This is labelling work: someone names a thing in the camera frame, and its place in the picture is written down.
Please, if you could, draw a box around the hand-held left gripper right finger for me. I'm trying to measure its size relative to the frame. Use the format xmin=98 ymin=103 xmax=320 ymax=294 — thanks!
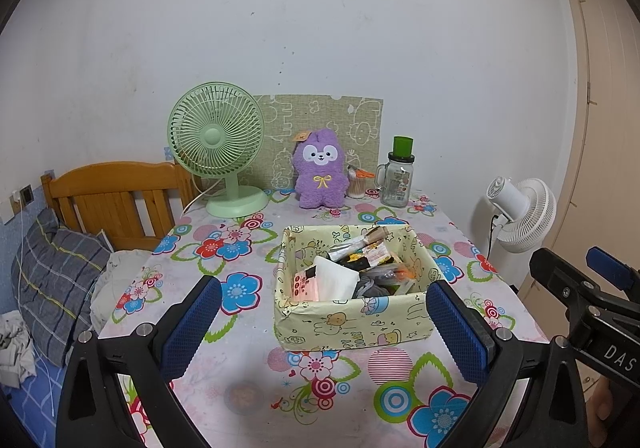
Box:
xmin=426 ymin=280 xmax=593 ymax=448

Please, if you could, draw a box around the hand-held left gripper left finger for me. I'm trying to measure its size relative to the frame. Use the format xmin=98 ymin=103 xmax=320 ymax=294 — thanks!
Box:
xmin=56 ymin=275 xmax=223 ymax=448

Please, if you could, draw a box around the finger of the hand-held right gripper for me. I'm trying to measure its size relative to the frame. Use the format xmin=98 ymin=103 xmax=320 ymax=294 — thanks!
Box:
xmin=586 ymin=246 xmax=640 ymax=299
xmin=529 ymin=248 xmax=640 ymax=329

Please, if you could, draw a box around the yellow cartoon fabric storage box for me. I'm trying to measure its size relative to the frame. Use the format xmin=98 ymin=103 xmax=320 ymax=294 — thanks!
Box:
xmin=273 ymin=224 xmax=446 ymax=352

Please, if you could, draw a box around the black yellow patterned item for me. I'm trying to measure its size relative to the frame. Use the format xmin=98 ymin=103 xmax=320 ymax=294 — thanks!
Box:
xmin=332 ymin=245 xmax=396 ymax=273

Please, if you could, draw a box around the pink printed packet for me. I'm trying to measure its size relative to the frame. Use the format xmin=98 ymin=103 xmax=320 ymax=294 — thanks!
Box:
xmin=291 ymin=269 xmax=321 ymax=303

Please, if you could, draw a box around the white foam sheet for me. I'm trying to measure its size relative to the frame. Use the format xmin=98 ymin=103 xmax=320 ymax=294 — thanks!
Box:
xmin=312 ymin=255 xmax=360 ymax=303

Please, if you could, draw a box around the person's right hand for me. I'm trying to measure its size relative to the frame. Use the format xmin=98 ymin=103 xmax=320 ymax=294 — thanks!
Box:
xmin=581 ymin=377 xmax=619 ymax=448

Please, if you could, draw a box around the floral tablecloth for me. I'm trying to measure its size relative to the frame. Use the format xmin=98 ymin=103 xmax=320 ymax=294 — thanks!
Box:
xmin=97 ymin=185 xmax=551 ymax=448

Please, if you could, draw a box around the white standing fan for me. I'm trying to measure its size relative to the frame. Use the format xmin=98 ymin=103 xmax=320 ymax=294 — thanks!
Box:
xmin=486 ymin=176 xmax=557 ymax=259

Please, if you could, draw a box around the white blanket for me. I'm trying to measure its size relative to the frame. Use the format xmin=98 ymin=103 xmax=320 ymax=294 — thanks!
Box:
xmin=90 ymin=248 xmax=153 ymax=333

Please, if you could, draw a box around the beige door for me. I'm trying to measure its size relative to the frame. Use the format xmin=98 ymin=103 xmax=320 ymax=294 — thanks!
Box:
xmin=517 ymin=0 xmax=640 ymax=299

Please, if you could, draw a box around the grey plaid pillow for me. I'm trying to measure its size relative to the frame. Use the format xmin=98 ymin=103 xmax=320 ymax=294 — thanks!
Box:
xmin=11 ymin=208 xmax=112 ymax=369

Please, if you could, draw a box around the glass jar green lid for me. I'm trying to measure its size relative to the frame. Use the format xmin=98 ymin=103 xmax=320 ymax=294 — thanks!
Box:
xmin=375 ymin=136 xmax=416 ymax=207

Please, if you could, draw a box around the wooden bed headboard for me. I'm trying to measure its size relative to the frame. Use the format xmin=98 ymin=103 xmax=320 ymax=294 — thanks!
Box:
xmin=41 ymin=160 xmax=201 ymax=251

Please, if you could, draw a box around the cotton swab jar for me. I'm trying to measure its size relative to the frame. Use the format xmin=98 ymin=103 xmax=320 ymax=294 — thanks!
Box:
xmin=347 ymin=167 xmax=373 ymax=199

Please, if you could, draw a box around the white crumpled cloth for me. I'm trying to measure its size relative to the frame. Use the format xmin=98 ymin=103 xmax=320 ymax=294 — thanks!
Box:
xmin=0 ymin=310 xmax=33 ymax=389

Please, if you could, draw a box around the blue bedsheet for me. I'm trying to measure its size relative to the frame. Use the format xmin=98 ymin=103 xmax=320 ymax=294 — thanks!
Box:
xmin=0 ymin=348 xmax=71 ymax=448

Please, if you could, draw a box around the purple plush toy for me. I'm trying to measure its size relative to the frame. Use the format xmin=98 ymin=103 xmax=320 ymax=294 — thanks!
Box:
xmin=292 ymin=128 xmax=351 ymax=209

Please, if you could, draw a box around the green desk fan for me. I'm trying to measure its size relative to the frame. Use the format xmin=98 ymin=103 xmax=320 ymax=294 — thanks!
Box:
xmin=167 ymin=82 xmax=270 ymax=219

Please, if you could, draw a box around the green patterned board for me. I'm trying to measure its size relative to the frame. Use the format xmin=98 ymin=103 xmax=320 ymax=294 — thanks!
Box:
xmin=255 ymin=94 xmax=385 ymax=191

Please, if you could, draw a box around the black fan cable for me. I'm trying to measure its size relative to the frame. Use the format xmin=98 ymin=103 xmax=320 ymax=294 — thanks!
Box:
xmin=487 ymin=213 xmax=501 ymax=259

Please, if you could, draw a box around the white fan cord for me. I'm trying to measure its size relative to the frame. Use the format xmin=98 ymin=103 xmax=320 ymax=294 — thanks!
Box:
xmin=181 ymin=179 xmax=223 ymax=215

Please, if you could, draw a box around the white charger with cable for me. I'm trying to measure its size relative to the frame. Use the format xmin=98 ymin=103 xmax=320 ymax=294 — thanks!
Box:
xmin=11 ymin=195 xmax=31 ymax=313

